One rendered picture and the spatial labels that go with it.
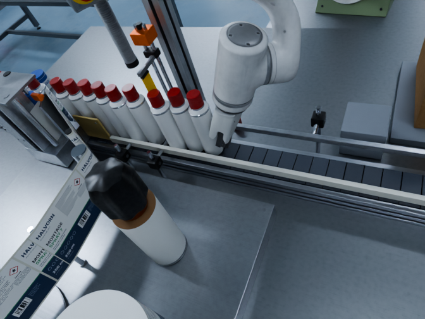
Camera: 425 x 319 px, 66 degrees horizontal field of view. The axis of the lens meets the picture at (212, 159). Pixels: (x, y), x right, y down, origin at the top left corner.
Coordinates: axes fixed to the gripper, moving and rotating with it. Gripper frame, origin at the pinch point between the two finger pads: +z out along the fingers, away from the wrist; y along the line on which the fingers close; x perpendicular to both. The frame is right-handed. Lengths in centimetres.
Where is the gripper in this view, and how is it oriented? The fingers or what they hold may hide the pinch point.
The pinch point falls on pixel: (224, 139)
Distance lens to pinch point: 81.7
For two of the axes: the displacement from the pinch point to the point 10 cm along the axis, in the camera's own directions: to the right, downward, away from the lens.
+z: -0.8, 5.0, 8.6
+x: 9.2, 3.7, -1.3
